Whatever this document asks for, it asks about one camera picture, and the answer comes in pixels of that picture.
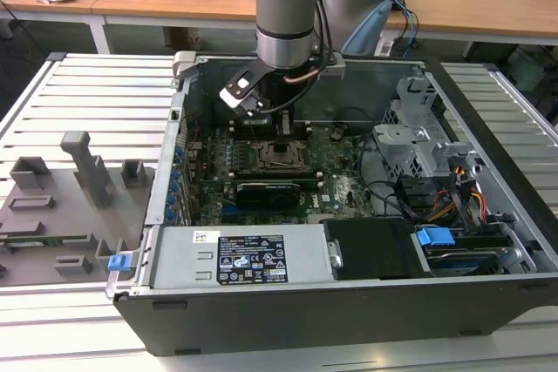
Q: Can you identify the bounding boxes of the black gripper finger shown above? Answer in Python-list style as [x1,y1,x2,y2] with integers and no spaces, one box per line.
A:
[273,110,294,156]

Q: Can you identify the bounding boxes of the CPU socket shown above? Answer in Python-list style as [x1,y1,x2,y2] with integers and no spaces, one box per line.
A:
[255,139,315,172]

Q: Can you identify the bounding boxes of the wooden desk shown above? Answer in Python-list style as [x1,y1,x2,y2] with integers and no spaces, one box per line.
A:
[0,0,558,49]

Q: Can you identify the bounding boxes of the green RAM stick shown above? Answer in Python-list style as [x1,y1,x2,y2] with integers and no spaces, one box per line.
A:
[0,235,88,246]

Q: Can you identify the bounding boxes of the grey parts rack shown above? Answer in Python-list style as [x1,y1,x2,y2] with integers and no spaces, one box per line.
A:
[0,130,158,290]

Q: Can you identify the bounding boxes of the blue cable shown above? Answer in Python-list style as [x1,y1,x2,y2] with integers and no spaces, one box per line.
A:
[391,0,422,57]

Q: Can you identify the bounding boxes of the metal locking lever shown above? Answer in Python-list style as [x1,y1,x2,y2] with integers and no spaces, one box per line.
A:
[261,158,306,171]

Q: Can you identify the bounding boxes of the black RAM slot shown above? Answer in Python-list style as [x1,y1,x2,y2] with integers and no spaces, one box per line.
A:
[233,169,322,184]
[228,118,309,140]

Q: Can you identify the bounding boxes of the green motherboard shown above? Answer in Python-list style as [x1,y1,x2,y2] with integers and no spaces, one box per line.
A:
[182,125,380,227]

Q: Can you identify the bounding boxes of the black plastic shroud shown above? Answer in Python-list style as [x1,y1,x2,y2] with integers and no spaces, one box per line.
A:
[324,217,432,281]

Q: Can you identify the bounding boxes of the hard disk in blue carrier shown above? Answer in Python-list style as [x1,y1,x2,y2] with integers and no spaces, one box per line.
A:
[413,224,509,278]

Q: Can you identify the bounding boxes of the pale blue teach pendant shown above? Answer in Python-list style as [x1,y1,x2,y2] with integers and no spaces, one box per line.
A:
[339,0,393,56]

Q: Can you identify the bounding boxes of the blue case latch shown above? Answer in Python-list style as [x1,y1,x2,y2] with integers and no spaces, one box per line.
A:
[107,254,131,273]

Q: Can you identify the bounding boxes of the black graphics card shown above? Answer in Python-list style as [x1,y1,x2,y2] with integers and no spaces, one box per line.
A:
[235,179,302,210]

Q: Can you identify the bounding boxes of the black open PC case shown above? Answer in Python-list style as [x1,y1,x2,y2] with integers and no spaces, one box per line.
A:
[106,51,558,358]

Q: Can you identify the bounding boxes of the yellow and red wires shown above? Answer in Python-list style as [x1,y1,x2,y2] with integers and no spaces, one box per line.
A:
[429,165,487,223]

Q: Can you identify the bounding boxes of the brown cardboard box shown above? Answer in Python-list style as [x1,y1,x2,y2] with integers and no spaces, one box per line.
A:
[165,25,204,51]

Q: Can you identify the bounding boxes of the silver power supply unit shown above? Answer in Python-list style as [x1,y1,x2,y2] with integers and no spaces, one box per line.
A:
[150,223,337,290]

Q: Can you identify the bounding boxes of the grey case handle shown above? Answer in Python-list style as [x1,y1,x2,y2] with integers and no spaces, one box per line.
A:
[173,51,200,81]

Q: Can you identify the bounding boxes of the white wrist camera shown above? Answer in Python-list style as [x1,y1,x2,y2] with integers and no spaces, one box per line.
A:
[218,78,265,118]

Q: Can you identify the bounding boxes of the CPU with silver top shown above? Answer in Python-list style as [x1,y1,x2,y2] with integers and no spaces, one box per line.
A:
[266,145,297,166]

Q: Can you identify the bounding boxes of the metal socket cover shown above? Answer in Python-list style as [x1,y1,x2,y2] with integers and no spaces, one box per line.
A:
[257,139,310,172]

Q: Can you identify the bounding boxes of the silver drive cage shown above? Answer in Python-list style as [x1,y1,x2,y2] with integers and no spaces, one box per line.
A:
[372,75,485,181]

